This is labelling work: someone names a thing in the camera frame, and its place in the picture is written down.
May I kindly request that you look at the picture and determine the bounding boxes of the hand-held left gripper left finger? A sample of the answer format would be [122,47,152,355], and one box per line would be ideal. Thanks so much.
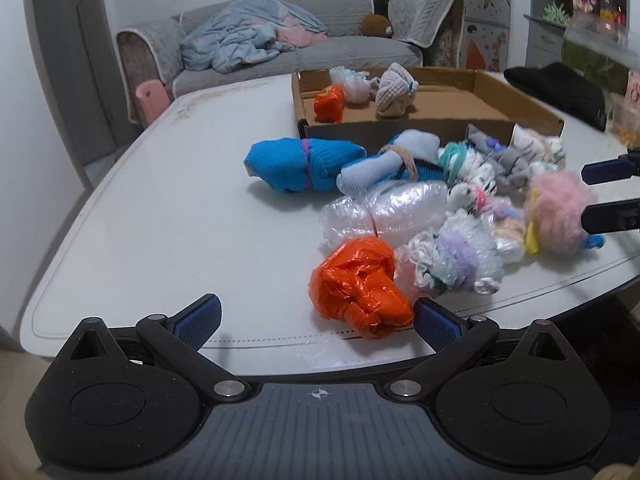
[52,294,251,403]

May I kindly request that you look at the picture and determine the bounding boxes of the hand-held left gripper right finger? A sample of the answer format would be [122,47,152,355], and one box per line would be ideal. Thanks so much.
[385,297,583,403]

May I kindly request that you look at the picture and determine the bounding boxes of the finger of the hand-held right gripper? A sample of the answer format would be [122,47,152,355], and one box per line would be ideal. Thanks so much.
[580,199,640,235]
[581,149,640,183]

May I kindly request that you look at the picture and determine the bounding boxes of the pink fluffy bundle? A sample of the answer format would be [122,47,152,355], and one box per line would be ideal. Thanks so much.
[522,170,606,257]

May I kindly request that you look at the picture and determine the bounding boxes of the white striped cloth bundle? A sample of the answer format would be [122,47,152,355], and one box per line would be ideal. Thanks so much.
[512,126,567,171]

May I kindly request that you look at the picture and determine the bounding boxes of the white bundle purple band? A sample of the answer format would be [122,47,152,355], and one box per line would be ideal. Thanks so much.
[394,210,506,298]

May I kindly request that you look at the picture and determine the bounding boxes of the pastel bubble wrap bundle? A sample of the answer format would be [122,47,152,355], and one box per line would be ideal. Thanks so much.
[487,200,531,266]

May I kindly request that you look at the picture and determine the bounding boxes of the clear bubble wrap bundle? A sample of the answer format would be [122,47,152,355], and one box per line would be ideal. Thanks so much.
[319,180,448,252]

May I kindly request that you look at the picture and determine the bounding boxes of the zebra print bundle pink band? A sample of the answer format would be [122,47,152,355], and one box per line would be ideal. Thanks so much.
[446,180,501,216]

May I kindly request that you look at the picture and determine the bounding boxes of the cardboard box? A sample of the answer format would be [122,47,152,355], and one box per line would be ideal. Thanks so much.
[291,66,566,153]

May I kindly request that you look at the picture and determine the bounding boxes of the clear jar yellow contents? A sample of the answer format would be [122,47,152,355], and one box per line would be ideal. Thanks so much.
[611,94,640,146]

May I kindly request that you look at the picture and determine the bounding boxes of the large orange plastic bundle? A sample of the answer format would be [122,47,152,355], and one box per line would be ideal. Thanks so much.
[309,236,416,340]

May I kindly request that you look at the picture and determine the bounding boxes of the grey striped cloth bundle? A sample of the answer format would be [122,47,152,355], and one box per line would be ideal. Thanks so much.
[467,125,538,191]

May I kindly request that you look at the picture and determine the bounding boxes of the black cloth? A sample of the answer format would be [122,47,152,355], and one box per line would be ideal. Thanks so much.
[503,62,608,132]

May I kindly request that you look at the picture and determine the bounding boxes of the clear plastic tank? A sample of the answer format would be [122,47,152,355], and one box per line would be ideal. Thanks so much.
[562,25,631,96]

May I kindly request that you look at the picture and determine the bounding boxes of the grey shelf cabinet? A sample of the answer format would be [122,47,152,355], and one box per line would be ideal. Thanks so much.
[522,0,640,68]

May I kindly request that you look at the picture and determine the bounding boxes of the white bundle teal band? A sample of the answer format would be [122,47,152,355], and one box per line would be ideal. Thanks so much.
[437,141,493,186]

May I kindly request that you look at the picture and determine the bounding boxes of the light blue sock bundle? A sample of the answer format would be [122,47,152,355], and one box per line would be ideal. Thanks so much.
[336,129,446,196]

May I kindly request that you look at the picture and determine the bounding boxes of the blue cloth bundle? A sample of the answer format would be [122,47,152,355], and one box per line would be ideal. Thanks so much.
[243,137,368,195]

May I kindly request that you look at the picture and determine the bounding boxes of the floral folding screen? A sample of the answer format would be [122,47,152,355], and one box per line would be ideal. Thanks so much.
[407,0,512,72]

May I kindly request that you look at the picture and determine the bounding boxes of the grey knit cloth bundle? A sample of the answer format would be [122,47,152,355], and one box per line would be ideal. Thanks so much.
[372,62,418,118]

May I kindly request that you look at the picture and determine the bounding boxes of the pink plastic chair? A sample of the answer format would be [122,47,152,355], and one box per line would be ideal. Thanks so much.
[134,81,170,125]

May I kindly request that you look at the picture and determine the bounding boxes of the grey knit sofa cover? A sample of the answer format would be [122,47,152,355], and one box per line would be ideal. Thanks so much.
[387,0,466,48]

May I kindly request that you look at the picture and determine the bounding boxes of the small orange plastic bundle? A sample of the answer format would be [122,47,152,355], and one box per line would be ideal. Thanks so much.
[313,85,347,123]

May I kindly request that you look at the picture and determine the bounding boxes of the white teal yarn bundle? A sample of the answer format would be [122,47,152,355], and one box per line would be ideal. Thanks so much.
[329,66,373,105]

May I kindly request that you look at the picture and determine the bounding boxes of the brown plush toy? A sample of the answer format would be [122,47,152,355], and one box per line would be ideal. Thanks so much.
[361,13,393,38]

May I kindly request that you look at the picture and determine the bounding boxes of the grey sofa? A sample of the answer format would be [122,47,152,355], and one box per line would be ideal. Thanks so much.
[116,0,466,126]

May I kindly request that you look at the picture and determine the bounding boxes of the light blue blanket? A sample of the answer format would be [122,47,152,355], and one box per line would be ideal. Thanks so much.
[180,0,328,73]

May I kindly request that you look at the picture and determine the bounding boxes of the grey door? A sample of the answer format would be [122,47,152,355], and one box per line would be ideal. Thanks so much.
[22,0,121,166]

